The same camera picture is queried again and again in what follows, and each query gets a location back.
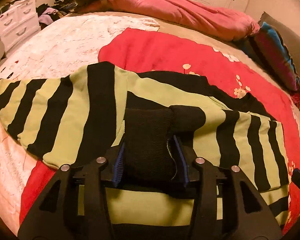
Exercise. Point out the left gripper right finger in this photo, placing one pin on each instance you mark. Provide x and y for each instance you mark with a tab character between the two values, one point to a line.
226	203

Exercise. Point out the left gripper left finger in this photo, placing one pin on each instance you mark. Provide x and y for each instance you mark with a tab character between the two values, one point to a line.
90	187

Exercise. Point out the green black striped sweater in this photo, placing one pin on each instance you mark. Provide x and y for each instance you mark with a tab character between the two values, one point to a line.
76	119

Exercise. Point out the pile of dark clothes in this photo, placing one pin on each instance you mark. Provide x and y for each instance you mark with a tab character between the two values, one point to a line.
48	14

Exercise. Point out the grey quilted headboard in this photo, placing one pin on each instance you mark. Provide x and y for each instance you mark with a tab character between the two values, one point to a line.
290	38

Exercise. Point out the multicolour striped pillow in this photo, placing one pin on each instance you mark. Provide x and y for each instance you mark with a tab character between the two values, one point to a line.
266	47

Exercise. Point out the cream white blanket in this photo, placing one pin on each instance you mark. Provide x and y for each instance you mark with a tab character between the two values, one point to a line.
57	50

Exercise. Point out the pink quilt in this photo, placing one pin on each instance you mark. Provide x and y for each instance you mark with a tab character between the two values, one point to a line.
223	23

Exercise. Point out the red floral blanket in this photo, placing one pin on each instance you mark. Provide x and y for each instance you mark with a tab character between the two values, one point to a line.
74	119

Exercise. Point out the white drawer cabinet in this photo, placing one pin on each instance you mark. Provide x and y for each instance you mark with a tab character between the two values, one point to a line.
18	23

